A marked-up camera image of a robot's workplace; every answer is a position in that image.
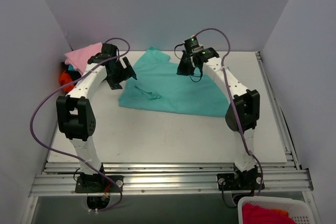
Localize aluminium table frame rails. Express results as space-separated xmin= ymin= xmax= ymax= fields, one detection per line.
xmin=26 ymin=52 xmax=313 ymax=223

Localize white plastic laundry basket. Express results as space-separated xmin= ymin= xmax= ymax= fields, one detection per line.
xmin=237 ymin=196 xmax=321 ymax=223

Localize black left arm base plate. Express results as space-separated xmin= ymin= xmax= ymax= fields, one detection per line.
xmin=75 ymin=173 xmax=120 ymax=194

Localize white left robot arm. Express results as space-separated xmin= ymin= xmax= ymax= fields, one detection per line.
xmin=56 ymin=43 xmax=136 ymax=192

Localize pink folded t shirt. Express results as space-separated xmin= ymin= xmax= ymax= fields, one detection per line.
xmin=65 ymin=42 xmax=102 ymax=75

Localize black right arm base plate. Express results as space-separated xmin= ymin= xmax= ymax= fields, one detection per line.
xmin=216 ymin=172 xmax=265 ymax=191

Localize black folded patterned t shirt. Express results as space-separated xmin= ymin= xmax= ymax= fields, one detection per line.
xmin=61 ymin=62 xmax=81 ymax=81

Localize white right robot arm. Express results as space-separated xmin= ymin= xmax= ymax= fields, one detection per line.
xmin=177 ymin=48 xmax=260 ymax=189

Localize orange folded t shirt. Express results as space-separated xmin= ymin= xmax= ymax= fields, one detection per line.
xmin=59 ymin=72 xmax=75 ymax=93

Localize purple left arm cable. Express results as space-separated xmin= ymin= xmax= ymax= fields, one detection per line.
xmin=30 ymin=37 xmax=131 ymax=211

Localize teal t shirt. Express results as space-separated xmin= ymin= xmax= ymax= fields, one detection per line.
xmin=119 ymin=47 xmax=229 ymax=118

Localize magenta t shirt in basket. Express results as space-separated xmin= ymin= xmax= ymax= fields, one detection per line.
xmin=242 ymin=204 xmax=296 ymax=224

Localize orange garment in basket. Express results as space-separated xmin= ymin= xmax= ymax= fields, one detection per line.
xmin=272 ymin=209 xmax=289 ymax=218

